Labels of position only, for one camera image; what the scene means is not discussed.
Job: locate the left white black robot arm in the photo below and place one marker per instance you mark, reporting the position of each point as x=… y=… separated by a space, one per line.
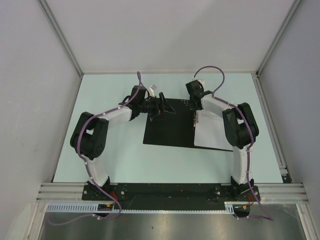
x=90 y=134

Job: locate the aluminium corner post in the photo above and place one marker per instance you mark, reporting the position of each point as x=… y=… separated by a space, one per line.
x=279 y=35
x=57 y=30

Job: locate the left aluminium corner post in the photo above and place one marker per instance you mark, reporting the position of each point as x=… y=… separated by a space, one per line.
x=57 y=30

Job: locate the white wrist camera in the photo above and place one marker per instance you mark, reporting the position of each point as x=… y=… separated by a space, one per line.
x=201 y=81
x=151 y=90

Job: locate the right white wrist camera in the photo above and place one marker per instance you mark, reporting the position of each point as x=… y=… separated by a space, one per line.
x=201 y=81

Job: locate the aluminium front frame rail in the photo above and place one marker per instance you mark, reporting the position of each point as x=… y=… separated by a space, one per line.
x=270 y=193

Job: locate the right aluminium corner post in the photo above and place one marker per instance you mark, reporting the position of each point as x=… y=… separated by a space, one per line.
x=279 y=35

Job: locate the right aluminium side rail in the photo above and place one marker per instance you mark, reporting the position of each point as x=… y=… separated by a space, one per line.
x=275 y=140

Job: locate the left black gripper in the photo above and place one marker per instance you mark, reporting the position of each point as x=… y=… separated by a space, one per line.
x=163 y=107

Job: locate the white paper sheet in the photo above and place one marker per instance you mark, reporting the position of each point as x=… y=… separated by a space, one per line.
x=210 y=132

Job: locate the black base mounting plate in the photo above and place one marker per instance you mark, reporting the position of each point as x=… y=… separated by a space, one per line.
x=166 y=196

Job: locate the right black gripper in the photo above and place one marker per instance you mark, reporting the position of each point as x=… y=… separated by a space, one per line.
x=192 y=106

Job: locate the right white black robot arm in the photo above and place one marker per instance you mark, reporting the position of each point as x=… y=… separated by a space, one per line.
x=241 y=131

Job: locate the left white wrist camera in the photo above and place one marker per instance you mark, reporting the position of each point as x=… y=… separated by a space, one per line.
x=151 y=90

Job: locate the black clip folder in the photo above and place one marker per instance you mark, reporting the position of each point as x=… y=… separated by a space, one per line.
x=173 y=130

